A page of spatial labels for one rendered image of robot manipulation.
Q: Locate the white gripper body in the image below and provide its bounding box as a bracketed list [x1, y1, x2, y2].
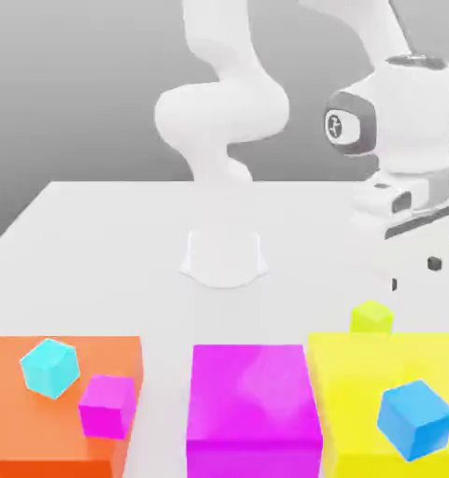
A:
[379, 201, 449, 275]

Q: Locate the small lime green cube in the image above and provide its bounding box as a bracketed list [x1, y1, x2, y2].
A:
[349, 299, 395, 334]

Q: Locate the small blue cube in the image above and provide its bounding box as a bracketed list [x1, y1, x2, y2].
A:
[375, 378, 449, 463]

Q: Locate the small magenta cube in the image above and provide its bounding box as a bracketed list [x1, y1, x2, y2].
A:
[77, 373, 137, 442]

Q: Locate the small cyan cube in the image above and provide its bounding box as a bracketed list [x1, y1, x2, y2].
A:
[19, 337, 81, 401]

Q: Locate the large yellow box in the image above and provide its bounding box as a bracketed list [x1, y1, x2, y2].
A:
[307, 330, 449, 478]

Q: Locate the large magenta box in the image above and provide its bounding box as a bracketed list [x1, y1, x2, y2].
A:
[185, 344, 325, 478]

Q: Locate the large orange box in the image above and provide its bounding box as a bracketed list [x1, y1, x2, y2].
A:
[0, 335, 144, 478]

